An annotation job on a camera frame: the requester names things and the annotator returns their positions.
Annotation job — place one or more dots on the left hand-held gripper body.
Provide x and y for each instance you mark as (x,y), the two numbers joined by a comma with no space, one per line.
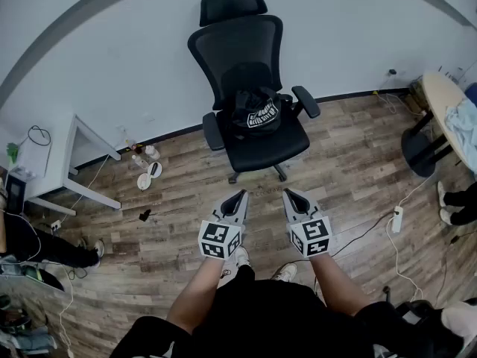
(218,239)

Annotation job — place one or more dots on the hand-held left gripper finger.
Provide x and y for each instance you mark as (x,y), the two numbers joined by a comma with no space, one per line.
(243,209)
(223,205)

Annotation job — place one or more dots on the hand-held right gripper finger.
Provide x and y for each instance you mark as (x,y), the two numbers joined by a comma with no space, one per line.
(307,201)
(287,207)

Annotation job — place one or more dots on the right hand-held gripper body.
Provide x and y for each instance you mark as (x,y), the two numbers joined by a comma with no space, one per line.
(311,237)

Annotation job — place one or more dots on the black printed t-shirt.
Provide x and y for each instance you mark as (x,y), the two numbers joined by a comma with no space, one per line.
(257,104)

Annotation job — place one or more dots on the black mesh office chair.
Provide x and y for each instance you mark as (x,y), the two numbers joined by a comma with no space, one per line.
(238,43)

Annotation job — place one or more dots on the person's left forearm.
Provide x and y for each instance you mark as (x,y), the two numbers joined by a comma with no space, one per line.
(201,293)

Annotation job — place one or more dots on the person's right forearm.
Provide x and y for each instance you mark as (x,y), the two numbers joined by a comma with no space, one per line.
(337,285)

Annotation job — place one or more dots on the person's left white shoe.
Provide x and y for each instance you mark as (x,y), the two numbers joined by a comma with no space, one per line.
(242,256)

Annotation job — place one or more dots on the person's white shoe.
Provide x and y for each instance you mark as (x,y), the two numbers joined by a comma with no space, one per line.
(242,256)
(285,272)

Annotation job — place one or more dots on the person's right white shoe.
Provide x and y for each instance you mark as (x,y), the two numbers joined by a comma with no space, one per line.
(285,272)

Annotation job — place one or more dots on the small black floor object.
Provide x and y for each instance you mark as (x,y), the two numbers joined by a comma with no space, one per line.
(145,215)

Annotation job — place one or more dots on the white plate with black item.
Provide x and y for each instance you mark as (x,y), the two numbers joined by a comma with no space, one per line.
(154,169)

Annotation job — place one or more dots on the white bowl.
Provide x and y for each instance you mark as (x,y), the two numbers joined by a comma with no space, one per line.
(144,181)

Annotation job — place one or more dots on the person's black shirt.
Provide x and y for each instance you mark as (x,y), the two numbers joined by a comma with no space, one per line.
(268,311)

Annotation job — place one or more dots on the white power strip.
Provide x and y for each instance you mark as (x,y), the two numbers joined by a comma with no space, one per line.
(397,219)

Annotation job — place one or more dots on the clear plastic jar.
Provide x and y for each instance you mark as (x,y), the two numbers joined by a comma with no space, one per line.
(152,152)

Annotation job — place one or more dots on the clear plastic bottle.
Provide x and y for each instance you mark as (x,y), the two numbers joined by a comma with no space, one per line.
(139,161)

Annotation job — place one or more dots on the red-capped bottle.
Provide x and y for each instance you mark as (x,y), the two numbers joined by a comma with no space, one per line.
(134,147)

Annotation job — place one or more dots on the black bag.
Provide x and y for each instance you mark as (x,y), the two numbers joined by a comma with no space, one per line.
(417,311)

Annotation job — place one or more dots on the brown cardboard box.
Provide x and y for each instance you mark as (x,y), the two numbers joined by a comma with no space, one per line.
(418,97)

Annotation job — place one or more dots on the round wooden table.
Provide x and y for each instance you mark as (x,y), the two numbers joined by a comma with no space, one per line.
(443,103)

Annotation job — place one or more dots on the white cloth bundle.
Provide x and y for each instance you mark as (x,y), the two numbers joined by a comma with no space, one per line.
(458,323)

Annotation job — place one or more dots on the light blue cloth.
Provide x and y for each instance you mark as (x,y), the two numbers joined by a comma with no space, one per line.
(464,125)

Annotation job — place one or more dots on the white desk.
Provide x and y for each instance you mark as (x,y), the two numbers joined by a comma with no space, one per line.
(56,155)

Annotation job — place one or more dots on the grey and green bag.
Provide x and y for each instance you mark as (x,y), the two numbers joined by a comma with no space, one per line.
(22,270)

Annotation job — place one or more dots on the black box device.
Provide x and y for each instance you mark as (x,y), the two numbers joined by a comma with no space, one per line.
(15,192)

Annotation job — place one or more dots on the green plant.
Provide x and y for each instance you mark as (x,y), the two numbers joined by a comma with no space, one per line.
(12,151)

